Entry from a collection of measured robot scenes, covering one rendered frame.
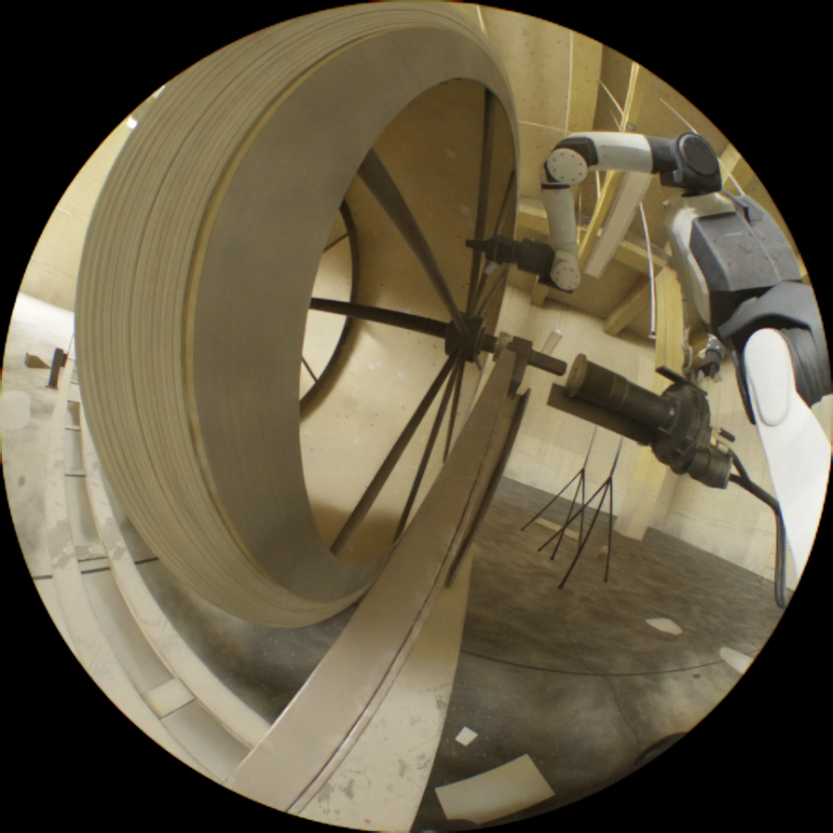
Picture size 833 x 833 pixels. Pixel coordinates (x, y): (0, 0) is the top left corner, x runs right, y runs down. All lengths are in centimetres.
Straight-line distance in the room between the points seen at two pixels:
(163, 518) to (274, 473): 9
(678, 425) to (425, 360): 139
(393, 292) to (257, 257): 167
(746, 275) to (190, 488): 71
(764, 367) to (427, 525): 48
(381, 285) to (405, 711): 194
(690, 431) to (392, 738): 98
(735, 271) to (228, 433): 67
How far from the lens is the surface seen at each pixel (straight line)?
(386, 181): 27
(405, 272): 175
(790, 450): 44
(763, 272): 61
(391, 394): 165
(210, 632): 74
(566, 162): 59
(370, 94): 24
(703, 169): 65
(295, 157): 17
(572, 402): 92
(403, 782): 45
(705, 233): 64
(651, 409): 92
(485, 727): 79
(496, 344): 78
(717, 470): 115
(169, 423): 15
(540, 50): 621
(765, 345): 49
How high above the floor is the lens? 61
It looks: 1 degrees up
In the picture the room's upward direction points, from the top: 21 degrees clockwise
